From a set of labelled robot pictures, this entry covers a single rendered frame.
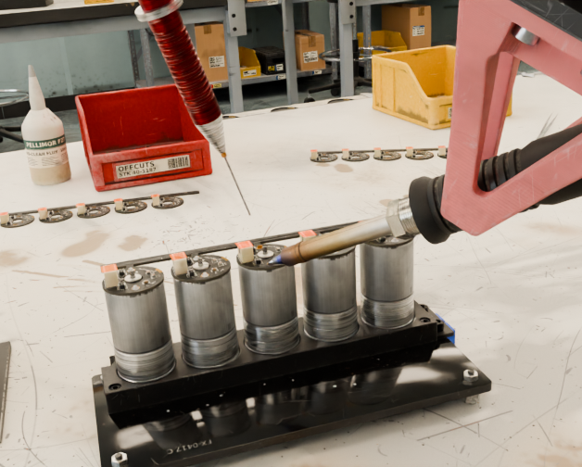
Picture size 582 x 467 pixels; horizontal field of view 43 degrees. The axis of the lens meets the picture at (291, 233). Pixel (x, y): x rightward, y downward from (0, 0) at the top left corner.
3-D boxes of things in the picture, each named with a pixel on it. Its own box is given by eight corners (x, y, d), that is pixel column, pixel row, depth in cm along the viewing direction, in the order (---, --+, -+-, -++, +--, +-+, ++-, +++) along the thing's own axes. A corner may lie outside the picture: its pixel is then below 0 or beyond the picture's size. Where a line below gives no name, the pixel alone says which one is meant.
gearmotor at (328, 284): (366, 351, 33) (363, 247, 31) (315, 362, 33) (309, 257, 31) (347, 326, 35) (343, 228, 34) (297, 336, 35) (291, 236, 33)
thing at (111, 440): (416, 326, 37) (416, 307, 37) (492, 404, 31) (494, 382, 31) (94, 396, 33) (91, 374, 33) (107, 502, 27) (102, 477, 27)
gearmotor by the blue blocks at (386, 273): (423, 338, 34) (423, 236, 32) (373, 349, 33) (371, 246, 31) (399, 315, 36) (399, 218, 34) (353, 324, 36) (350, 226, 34)
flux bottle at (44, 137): (33, 188, 63) (9, 69, 59) (31, 177, 66) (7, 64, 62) (74, 181, 64) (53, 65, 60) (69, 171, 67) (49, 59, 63)
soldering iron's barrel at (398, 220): (284, 282, 30) (425, 238, 26) (268, 247, 29) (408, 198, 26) (300, 268, 31) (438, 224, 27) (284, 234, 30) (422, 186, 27)
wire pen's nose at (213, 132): (203, 157, 28) (187, 122, 27) (224, 141, 28) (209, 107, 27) (220, 162, 27) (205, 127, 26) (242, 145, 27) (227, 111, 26)
